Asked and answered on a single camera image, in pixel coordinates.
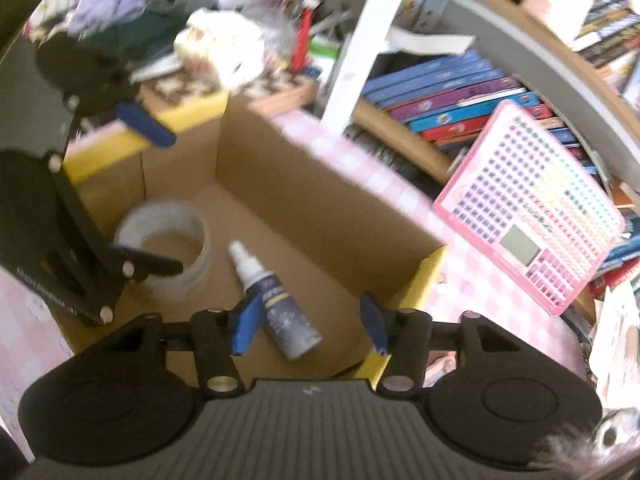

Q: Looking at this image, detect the small spray bottle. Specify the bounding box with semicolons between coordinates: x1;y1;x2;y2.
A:
227;241;324;362

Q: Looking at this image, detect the row of dark books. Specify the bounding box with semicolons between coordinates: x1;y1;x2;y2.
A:
344;125;451;187

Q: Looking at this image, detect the stack of paperback books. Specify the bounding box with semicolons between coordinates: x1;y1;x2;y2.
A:
570;0;640;97

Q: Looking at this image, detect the yellow cardboard box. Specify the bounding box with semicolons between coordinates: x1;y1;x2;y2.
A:
62;87;449;382

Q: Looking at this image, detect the pink toy learning tablet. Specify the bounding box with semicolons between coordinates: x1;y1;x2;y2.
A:
432;100;629;317

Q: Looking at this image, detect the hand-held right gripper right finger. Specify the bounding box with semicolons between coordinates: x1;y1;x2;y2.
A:
359;291;521;397

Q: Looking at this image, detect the white shelf post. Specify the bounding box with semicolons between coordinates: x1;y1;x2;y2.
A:
320;0;437;133

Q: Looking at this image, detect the row of colourful books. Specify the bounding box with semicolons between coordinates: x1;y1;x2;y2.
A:
361;49;601;161

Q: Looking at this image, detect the clear tape roll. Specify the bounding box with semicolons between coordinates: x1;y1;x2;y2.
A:
114;201;211;302

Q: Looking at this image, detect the pink checkered printed mat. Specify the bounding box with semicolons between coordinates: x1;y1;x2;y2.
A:
0;109;597;411

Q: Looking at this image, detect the white plastic bag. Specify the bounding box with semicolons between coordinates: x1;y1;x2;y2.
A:
172;7;267;92

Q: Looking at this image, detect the dark green cloth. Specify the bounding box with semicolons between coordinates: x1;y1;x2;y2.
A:
92;10;187;63

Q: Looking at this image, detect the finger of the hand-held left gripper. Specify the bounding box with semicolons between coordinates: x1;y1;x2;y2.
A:
62;87;179;149
47;152;184;327

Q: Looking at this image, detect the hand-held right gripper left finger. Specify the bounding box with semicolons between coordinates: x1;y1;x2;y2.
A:
107;294;266;397

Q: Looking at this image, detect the checkered game board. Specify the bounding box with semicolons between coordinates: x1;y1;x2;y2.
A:
140;66;319;117

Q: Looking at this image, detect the purple cloth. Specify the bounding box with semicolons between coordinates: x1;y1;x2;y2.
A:
67;0;147;37

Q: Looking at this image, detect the wooden shelf board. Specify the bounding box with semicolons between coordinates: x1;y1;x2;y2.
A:
350;99;452;184

